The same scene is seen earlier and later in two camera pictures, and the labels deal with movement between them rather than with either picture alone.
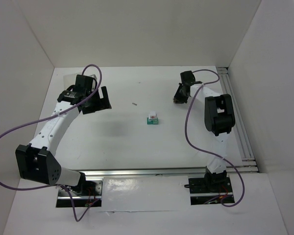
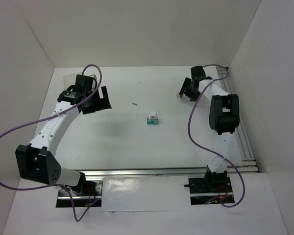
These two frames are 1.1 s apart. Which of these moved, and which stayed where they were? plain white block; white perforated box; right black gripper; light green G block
Moved: right black gripper
Stayed: white perforated box; light green G block; plain white block
